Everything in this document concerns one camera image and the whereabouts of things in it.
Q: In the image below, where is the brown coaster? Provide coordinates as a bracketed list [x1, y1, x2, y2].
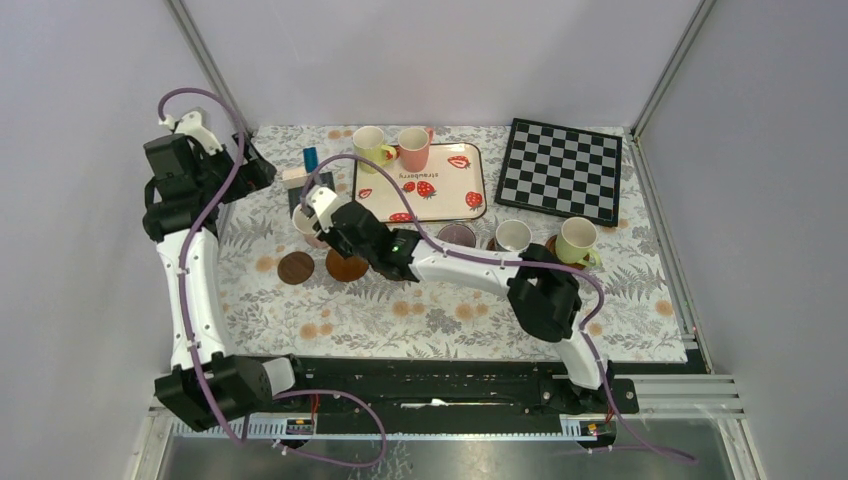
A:
[546, 236, 595, 270]
[325, 249, 369, 283]

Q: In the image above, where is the pink mug front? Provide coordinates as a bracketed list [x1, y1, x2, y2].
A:
[291, 205, 329, 249]

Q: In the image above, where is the pink mug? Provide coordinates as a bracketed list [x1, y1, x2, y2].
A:
[291, 205, 329, 249]
[398, 127, 434, 173]

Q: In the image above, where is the dark walnut coaster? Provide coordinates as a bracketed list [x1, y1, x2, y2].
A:
[277, 251, 315, 285]

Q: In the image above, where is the yellow mug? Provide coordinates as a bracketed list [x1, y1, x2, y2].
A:
[352, 126, 398, 167]

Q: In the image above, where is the grey purple mug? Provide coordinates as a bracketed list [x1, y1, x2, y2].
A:
[437, 223, 477, 248]

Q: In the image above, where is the strawberry print serving tray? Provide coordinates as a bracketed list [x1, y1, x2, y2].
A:
[352, 143, 487, 223]

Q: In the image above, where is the blue mug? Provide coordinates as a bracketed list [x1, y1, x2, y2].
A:
[494, 219, 532, 252]

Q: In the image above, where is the black white chessboard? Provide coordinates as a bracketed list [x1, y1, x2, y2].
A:
[494, 118, 623, 227]

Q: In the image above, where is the green mug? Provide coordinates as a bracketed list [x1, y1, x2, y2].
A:
[555, 217, 602, 267]

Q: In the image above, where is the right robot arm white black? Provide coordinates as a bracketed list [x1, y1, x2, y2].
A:
[307, 200, 614, 412]

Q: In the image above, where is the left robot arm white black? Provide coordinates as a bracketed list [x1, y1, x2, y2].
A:
[142, 133, 311, 432]

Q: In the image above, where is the toy block stack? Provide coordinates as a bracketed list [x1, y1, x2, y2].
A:
[282, 147, 335, 219]

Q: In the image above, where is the floral tablecloth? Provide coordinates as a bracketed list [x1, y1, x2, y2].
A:
[219, 151, 686, 363]

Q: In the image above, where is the pink mug back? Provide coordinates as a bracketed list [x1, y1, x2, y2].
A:
[398, 127, 434, 173]

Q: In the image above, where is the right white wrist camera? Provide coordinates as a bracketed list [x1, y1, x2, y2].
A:
[301, 186, 345, 232]

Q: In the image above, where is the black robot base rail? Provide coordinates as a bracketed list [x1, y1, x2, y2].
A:
[252, 356, 608, 435]

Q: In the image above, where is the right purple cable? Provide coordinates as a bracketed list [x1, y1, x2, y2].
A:
[299, 154, 698, 464]

